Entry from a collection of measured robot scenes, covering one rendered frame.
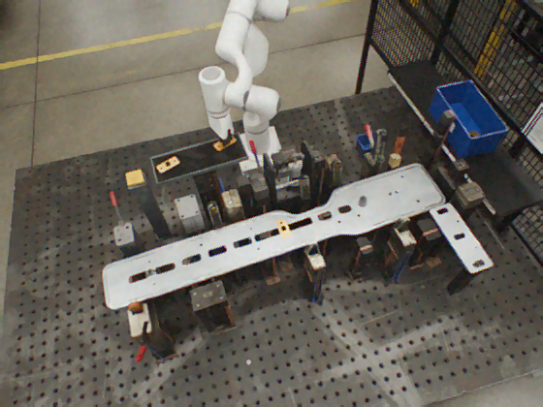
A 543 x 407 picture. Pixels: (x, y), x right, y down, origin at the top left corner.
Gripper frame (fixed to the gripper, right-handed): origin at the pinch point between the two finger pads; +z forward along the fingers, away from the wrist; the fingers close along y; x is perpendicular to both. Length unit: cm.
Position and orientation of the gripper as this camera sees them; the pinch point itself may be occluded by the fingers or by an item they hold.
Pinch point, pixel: (224, 139)
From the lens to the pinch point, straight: 163.5
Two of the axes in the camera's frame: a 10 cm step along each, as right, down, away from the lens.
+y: 6.1, 6.5, -4.5
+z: 0.4, 5.4, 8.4
